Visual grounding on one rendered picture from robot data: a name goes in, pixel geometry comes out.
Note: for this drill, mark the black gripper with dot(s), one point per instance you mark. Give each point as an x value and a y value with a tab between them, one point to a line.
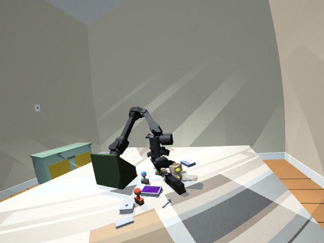
156	160

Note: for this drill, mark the red rubber stamp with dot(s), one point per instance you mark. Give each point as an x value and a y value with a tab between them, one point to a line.
138	199

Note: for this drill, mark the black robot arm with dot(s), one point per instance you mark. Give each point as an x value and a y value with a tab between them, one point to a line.
121	142

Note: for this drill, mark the tan cardboard box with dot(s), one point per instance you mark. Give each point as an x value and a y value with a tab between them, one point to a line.
174	166

